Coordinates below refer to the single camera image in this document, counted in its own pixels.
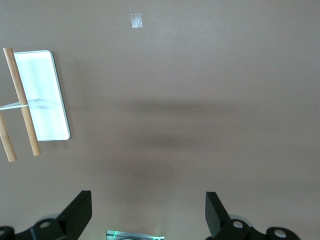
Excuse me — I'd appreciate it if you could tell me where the small clear tape piece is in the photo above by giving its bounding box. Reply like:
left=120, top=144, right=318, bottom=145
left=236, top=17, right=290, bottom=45
left=130, top=13, right=144, bottom=29

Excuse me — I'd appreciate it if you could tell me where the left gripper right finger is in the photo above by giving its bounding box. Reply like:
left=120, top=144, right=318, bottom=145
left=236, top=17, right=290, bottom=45
left=205, top=191, right=302, bottom=240

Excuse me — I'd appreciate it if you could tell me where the wooden stick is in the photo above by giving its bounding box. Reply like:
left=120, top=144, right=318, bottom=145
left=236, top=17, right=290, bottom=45
left=2, top=47, right=42, bottom=157
left=0, top=111, right=18, bottom=163

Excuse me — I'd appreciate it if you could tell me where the white rectangular tray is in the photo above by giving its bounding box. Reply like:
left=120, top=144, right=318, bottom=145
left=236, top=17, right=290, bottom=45
left=13, top=49, right=72, bottom=141

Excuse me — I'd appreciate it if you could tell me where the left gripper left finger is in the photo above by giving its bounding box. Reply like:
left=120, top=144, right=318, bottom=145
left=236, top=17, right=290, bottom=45
left=0, top=190, right=93, bottom=240

